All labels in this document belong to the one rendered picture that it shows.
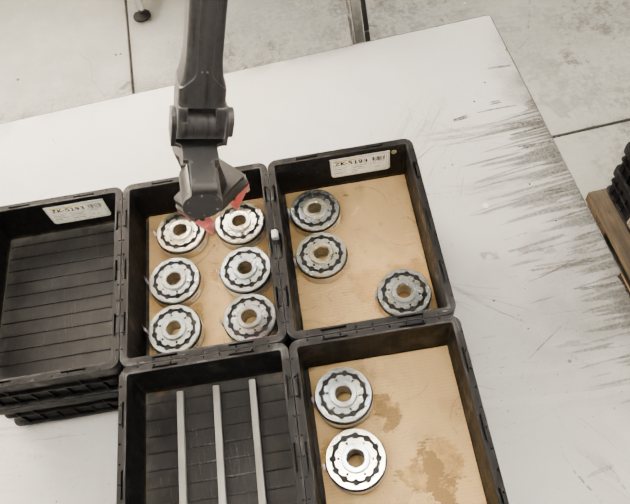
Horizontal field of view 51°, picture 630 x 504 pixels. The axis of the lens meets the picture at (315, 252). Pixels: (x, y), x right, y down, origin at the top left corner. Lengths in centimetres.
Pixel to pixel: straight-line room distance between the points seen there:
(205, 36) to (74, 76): 233
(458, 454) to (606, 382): 37
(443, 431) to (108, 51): 244
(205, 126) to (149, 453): 62
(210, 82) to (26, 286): 77
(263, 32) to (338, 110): 136
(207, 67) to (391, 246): 62
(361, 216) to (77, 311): 61
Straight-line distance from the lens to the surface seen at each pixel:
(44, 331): 144
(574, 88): 283
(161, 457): 126
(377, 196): 142
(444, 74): 183
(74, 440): 148
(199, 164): 94
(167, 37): 317
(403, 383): 123
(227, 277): 133
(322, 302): 130
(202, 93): 90
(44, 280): 150
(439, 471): 119
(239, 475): 122
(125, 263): 134
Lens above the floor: 200
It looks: 59 degrees down
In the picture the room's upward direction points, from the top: 11 degrees counter-clockwise
